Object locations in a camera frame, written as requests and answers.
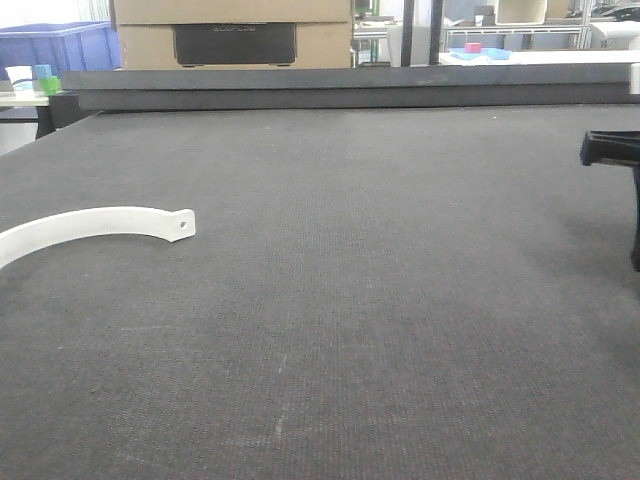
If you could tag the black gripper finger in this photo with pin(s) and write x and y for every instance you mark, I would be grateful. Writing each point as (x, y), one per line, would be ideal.
(616, 148)

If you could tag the white curved PVC pipe piece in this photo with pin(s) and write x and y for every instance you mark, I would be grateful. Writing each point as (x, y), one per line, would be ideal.
(30, 237)

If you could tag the red cube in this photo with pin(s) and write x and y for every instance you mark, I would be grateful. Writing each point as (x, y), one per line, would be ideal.
(473, 47)

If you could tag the blue shallow tray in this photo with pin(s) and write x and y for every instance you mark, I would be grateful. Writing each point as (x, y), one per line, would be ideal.
(484, 53)

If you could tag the large cardboard box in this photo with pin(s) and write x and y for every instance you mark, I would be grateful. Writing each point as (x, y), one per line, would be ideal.
(176, 35)

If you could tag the blue plastic crate background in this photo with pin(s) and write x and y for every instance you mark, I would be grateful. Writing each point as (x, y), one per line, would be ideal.
(75, 46)

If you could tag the green block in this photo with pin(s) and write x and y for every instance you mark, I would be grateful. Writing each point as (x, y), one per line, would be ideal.
(50, 85)

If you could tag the light blue block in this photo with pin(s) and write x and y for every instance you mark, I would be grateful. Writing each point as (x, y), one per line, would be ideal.
(42, 71)

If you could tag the white paper cup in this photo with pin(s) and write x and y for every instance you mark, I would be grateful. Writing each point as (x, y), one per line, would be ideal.
(21, 79)

